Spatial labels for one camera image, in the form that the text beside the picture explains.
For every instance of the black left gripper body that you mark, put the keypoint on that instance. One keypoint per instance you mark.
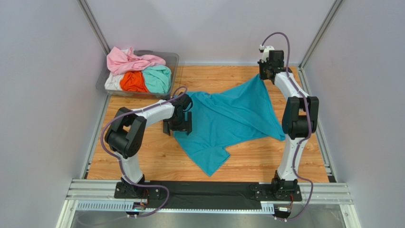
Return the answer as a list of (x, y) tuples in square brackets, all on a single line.
[(178, 123)]

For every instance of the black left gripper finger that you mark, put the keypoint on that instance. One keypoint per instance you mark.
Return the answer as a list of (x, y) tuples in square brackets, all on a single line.
[(166, 127), (189, 124)]

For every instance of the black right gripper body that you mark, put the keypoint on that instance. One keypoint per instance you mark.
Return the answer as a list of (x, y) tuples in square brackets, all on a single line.
[(267, 72)]

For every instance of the teal t shirt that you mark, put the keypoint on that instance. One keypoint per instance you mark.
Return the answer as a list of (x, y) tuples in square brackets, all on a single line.
[(219, 120)]

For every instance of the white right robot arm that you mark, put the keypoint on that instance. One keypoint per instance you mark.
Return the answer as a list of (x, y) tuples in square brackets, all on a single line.
[(299, 121)]

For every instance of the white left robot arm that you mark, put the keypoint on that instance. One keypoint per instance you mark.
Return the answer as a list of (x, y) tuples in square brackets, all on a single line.
[(125, 133)]

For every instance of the mint green t shirt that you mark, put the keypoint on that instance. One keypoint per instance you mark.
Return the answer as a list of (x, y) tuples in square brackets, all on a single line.
[(157, 79)]

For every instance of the orange t shirt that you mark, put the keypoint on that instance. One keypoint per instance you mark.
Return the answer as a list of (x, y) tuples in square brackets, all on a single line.
[(134, 82)]

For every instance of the clear plastic storage bin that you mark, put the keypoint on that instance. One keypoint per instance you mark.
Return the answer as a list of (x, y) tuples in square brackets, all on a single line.
[(172, 61)]

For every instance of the white t shirt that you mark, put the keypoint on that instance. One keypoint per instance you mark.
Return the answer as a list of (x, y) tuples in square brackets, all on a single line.
[(113, 82)]

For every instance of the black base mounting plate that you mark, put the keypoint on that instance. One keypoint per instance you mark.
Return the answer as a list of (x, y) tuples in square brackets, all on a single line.
[(203, 194)]

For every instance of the pink t shirt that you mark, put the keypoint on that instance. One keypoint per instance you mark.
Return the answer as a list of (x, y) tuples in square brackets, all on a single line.
[(122, 61)]

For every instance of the small electronics board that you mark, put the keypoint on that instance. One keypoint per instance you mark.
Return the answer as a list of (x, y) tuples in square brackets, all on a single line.
[(139, 206)]

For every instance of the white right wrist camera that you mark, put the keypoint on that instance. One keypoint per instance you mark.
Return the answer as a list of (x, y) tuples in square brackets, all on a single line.
[(265, 50)]

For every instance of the aluminium frame rail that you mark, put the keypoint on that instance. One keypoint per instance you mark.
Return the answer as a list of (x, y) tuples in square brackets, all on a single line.
[(321, 32)]

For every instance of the left aluminium corner post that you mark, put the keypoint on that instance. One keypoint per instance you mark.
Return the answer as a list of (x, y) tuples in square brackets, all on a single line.
[(86, 9)]

